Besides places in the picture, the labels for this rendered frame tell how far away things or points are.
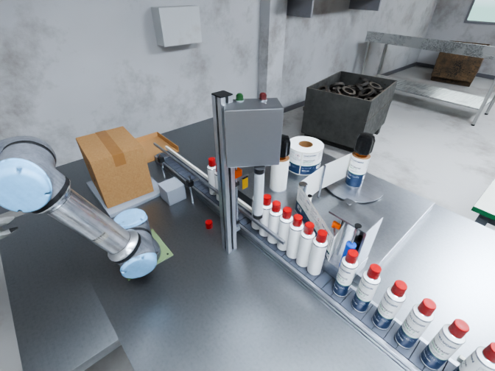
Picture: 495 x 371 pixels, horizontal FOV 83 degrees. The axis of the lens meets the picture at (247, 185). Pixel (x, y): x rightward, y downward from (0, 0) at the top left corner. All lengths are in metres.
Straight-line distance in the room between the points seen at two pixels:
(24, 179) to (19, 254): 0.79
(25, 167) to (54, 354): 0.62
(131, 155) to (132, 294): 0.63
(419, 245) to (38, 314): 1.51
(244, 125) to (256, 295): 0.62
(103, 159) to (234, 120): 0.77
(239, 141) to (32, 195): 0.53
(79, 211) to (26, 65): 2.27
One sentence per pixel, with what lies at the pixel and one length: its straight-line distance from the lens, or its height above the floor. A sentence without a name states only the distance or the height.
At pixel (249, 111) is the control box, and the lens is 0.80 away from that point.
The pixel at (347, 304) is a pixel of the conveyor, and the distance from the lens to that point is 1.08.
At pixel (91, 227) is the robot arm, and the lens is 0.90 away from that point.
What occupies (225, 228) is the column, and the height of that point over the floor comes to 0.97.
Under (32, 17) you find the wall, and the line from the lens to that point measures 3.01.
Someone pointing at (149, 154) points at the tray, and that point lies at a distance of 1.96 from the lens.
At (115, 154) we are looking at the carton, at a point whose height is 1.12.
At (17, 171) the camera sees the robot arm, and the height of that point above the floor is 1.43.
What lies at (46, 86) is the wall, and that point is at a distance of 3.08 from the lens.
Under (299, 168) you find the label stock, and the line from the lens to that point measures 1.58.
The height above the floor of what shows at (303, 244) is 1.01.
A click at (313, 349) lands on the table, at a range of 1.04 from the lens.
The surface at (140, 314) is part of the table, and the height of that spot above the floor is 0.83.
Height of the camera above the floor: 1.76
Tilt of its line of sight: 36 degrees down
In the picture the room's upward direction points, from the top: straight up
